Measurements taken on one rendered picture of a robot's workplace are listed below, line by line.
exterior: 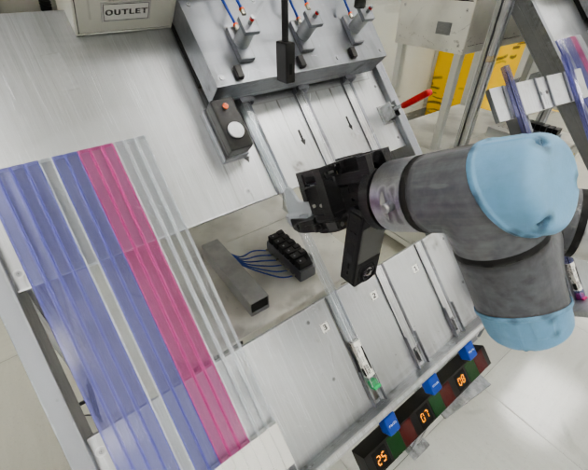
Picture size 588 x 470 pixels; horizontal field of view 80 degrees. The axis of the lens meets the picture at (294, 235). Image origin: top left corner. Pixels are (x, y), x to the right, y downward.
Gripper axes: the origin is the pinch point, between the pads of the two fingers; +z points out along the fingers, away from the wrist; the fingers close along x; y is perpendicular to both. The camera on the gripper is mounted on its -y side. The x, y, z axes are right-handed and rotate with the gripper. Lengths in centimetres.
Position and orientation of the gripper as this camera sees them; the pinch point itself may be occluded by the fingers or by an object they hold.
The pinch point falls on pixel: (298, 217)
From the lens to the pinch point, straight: 54.7
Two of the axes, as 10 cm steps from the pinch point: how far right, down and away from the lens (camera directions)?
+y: -3.0, -9.3, -2.1
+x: -8.0, 3.7, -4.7
